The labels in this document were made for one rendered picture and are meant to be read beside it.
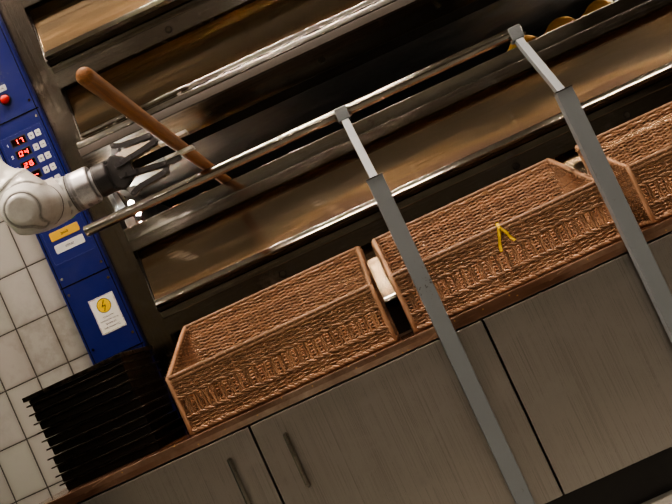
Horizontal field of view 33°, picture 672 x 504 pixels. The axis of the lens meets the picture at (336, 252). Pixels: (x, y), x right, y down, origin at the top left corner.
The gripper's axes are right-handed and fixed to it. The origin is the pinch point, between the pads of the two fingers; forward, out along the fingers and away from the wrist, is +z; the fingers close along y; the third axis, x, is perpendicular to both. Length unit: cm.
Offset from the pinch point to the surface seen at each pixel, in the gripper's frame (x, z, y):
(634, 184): -18, 94, 51
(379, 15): -52, 59, -20
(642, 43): -67, 125, 16
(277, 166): -67, 16, 4
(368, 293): -17, 25, 48
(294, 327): -18, 6, 48
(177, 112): -53, -2, -19
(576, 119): -7, 85, 32
